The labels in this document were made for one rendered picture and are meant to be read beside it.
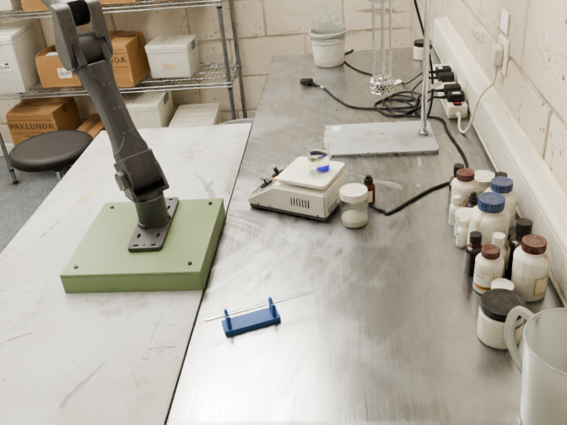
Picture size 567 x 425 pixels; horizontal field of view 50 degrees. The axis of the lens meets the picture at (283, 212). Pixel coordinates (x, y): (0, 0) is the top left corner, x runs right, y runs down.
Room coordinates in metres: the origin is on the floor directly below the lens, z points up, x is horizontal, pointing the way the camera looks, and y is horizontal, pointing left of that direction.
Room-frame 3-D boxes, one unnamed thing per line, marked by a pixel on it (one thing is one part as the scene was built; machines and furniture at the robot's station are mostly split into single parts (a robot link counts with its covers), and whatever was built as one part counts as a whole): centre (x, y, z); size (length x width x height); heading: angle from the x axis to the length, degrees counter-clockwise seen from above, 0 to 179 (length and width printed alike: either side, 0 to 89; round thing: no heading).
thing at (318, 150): (1.19, -0.09, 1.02); 0.06 x 0.05 x 0.08; 170
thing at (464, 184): (1.11, -0.39, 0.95); 0.06 x 0.06 x 0.10
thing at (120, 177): (1.11, 0.28, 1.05); 0.09 x 0.06 x 0.06; 127
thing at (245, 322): (0.81, 0.07, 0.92); 0.10 x 0.03 x 0.04; 105
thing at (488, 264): (0.85, -0.35, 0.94); 0.05 x 0.05 x 0.09
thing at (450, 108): (1.81, -0.55, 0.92); 0.40 x 0.06 x 0.04; 173
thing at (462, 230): (0.99, -0.35, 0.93); 0.02 x 0.02 x 0.06
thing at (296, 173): (1.20, -0.07, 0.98); 0.12 x 0.12 x 0.01; 59
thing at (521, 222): (0.88, -0.42, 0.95); 0.04 x 0.04 x 0.11
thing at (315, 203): (1.22, -0.05, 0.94); 0.22 x 0.13 x 0.08; 59
